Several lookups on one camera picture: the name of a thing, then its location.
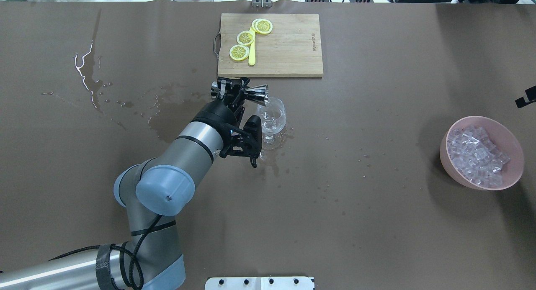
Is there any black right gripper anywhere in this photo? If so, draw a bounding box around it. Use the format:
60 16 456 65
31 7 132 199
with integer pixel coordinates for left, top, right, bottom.
515 86 536 108

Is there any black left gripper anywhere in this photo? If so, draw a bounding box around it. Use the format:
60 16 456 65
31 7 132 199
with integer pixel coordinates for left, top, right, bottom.
195 77 250 133

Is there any steel double jigger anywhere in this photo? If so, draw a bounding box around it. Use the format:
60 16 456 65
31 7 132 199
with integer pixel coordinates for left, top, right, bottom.
210 82 269 106

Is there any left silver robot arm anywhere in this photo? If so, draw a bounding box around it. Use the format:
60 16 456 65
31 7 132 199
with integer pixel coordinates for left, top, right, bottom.
1 77 268 290

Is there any clear wine glass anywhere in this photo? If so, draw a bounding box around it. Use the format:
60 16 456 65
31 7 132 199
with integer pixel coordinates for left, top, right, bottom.
256 97 286 151

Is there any pink bowl of ice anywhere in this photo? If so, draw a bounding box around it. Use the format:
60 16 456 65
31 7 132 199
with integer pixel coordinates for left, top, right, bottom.
438 116 525 191

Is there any yellow plastic knife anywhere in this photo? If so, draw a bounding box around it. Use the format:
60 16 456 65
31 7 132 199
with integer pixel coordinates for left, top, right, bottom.
247 26 257 67

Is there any lemon slice near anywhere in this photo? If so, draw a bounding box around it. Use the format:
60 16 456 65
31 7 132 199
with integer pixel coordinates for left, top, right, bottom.
229 44 250 62

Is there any lemon slice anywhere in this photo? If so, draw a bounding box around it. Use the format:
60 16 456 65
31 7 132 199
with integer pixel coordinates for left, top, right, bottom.
252 18 273 35
229 44 250 62
236 30 256 46

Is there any lemon slice middle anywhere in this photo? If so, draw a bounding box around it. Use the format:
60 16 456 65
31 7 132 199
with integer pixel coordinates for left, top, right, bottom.
236 30 256 46

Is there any bamboo cutting board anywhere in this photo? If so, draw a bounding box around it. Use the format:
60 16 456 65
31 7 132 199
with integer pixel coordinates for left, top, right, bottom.
217 13 324 78

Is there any lemon slice far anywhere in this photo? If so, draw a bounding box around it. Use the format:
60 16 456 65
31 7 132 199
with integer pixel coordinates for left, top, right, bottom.
252 18 273 35

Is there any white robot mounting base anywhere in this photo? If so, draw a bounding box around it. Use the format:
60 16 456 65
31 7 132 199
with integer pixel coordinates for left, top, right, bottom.
204 276 316 290

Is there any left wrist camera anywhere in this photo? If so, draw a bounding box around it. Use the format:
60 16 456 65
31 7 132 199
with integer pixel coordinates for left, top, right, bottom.
219 115 262 168

